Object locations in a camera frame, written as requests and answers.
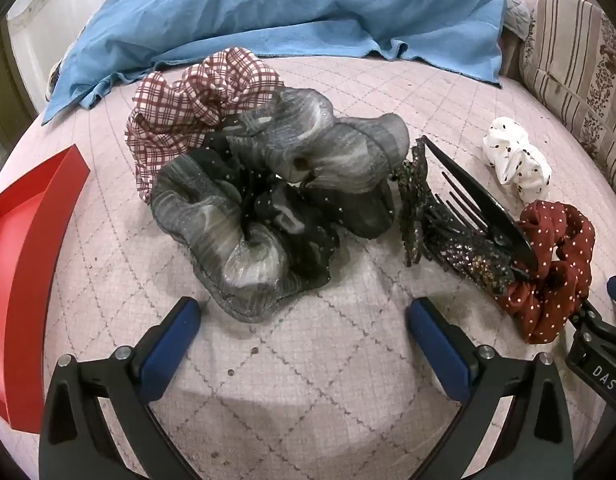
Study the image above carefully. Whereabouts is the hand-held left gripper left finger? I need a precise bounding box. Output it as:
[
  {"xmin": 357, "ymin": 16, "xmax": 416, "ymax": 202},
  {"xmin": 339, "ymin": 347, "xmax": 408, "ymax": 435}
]
[{"xmin": 38, "ymin": 296, "xmax": 203, "ymax": 480}]

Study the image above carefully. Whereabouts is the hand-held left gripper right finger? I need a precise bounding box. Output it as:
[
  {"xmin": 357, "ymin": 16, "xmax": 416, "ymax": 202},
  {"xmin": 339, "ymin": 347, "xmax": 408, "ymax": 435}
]
[{"xmin": 405, "ymin": 296, "xmax": 576, "ymax": 480}]

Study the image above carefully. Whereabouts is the dark red dotted scrunchie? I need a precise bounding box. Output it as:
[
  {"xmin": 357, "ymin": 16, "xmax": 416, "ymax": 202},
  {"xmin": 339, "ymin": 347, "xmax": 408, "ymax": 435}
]
[{"xmin": 497, "ymin": 200, "xmax": 597, "ymax": 345}]

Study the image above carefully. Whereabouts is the glittery flower hair clip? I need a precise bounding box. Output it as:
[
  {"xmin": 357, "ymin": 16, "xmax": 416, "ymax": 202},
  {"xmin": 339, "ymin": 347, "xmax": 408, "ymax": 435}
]
[{"xmin": 395, "ymin": 142, "xmax": 520, "ymax": 297}]

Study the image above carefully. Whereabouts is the black dotted sheer scrunchie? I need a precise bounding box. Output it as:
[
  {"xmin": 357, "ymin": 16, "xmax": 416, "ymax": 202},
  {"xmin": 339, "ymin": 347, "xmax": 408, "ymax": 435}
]
[{"xmin": 193, "ymin": 132, "xmax": 341, "ymax": 283}]

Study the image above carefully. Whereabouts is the red tray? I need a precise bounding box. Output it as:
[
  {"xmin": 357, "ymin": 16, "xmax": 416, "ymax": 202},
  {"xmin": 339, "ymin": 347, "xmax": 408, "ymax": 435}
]
[{"xmin": 0, "ymin": 144, "xmax": 90, "ymax": 433}]

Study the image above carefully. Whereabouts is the red plaid scrunchie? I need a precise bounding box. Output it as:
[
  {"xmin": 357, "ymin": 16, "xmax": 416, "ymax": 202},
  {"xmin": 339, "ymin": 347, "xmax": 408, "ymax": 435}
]
[{"xmin": 125, "ymin": 46, "xmax": 283, "ymax": 204}]

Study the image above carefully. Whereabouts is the grey sheer scrunchie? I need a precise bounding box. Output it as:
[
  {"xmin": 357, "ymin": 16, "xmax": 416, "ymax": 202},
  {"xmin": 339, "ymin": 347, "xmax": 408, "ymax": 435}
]
[{"xmin": 150, "ymin": 86, "xmax": 411, "ymax": 323}]

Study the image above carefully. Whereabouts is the white dotted scrunchie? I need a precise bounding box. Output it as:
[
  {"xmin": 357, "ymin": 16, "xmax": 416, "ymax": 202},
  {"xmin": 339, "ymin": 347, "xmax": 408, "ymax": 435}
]
[{"xmin": 483, "ymin": 116, "xmax": 554, "ymax": 206}]

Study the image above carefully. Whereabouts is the striped floral pillow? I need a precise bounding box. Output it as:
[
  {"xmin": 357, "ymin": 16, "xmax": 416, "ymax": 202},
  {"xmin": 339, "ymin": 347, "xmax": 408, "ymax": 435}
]
[{"xmin": 518, "ymin": 0, "xmax": 616, "ymax": 202}]

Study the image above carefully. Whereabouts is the blue shirt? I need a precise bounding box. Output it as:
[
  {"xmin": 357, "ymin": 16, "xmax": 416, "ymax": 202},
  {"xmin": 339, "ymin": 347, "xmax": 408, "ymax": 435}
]
[{"xmin": 42, "ymin": 0, "xmax": 507, "ymax": 126}]

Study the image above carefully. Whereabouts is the glossy wardrobe door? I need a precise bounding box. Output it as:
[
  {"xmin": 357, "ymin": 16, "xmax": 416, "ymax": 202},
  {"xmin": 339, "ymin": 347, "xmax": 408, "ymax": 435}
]
[{"xmin": 6, "ymin": 0, "xmax": 124, "ymax": 88}]

